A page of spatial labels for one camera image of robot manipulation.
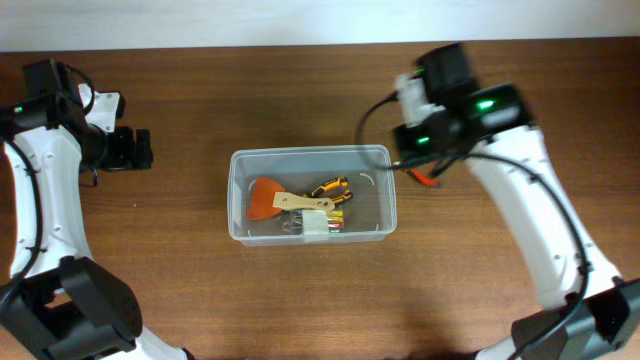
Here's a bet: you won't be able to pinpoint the red handled small cutters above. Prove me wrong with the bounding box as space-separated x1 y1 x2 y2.
404 169 440 188

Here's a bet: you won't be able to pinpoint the orange scraper wooden handle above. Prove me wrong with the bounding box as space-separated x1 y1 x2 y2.
247 176 335 221

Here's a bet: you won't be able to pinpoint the orange black long-nose pliers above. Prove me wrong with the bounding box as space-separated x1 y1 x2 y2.
304 176 353 206

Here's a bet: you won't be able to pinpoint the clear plastic storage box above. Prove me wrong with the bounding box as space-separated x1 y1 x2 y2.
227 145 397 246

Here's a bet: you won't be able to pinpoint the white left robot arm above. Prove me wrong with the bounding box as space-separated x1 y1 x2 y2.
1 84 192 359

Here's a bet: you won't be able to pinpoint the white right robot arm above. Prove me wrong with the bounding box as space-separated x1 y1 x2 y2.
393 79 639 359

